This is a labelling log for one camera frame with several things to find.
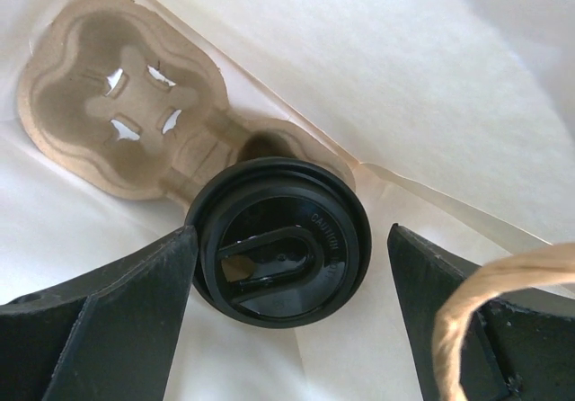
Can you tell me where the black coffee cup lid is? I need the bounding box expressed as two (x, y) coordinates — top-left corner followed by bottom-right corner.
(185, 157), (372, 329)

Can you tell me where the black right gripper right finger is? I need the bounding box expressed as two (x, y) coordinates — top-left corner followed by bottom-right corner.
(387, 225), (574, 400)

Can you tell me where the beige cardboard cup carrier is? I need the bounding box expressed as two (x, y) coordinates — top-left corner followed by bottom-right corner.
(17, 0), (355, 206)

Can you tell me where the beige paper takeout bag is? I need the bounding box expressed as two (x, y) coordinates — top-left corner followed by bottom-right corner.
(1, 0), (574, 400)

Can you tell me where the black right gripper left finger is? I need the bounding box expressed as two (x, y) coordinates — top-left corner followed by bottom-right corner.
(1, 227), (198, 400)

